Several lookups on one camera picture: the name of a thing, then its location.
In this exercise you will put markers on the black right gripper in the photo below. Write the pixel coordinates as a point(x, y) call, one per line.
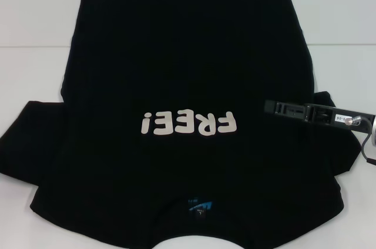
point(339, 118)

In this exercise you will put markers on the black shirt with FREE print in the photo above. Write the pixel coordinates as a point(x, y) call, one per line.
point(188, 55)

